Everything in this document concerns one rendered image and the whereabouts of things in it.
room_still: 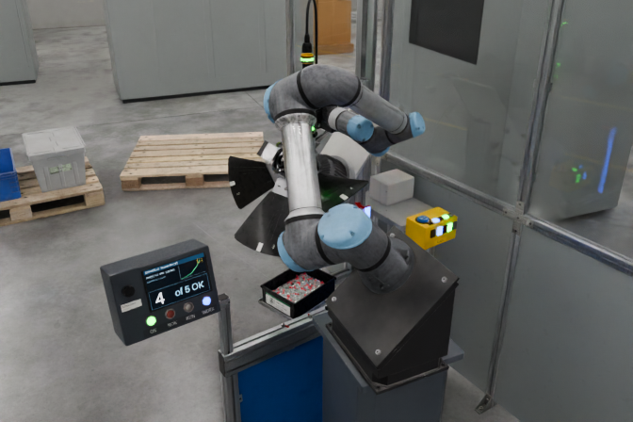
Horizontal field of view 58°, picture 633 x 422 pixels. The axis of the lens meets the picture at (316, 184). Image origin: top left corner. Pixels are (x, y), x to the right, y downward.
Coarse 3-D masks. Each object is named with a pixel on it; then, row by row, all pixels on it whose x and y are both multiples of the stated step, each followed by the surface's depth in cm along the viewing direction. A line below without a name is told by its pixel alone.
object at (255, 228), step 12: (264, 204) 215; (276, 204) 214; (252, 216) 214; (264, 216) 213; (276, 216) 213; (240, 228) 214; (252, 228) 213; (264, 228) 212; (276, 228) 212; (240, 240) 213; (252, 240) 212; (264, 240) 211; (276, 240) 210; (264, 252) 209; (276, 252) 209
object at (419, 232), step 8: (432, 208) 211; (440, 208) 211; (416, 216) 205; (432, 216) 205; (440, 216) 205; (456, 216) 205; (408, 224) 204; (416, 224) 200; (424, 224) 199; (432, 224) 199; (440, 224) 201; (408, 232) 205; (416, 232) 201; (424, 232) 198; (448, 232) 205; (416, 240) 202; (424, 240) 199; (432, 240) 201; (440, 240) 204; (424, 248) 200
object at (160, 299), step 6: (162, 288) 144; (150, 294) 143; (156, 294) 144; (162, 294) 144; (168, 294) 145; (150, 300) 143; (156, 300) 144; (162, 300) 145; (168, 300) 145; (156, 306) 144; (162, 306) 145
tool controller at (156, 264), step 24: (192, 240) 157; (120, 264) 145; (144, 264) 142; (168, 264) 145; (192, 264) 148; (120, 288) 139; (144, 288) 142; (168, 288) 145; (192, 288) 149; (216, 288) 153; (120, 312) 139; (144, 312) 143; (192, 312) 150; (216, 312) 153; (120, 336) 144; (144, 336) 143
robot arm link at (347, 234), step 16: (336, 208) 138; (352, 208) 136; (320, 224) 138; (336, 224) 135; (352, 224) 132; (368, 224) 135; (320, 240) 138; (336, 240) 132; (352, 240) 132; (368, 240) 134; (384, 240) 139; (336, 256) 137; (352, 256) 136; (368, 256) 136
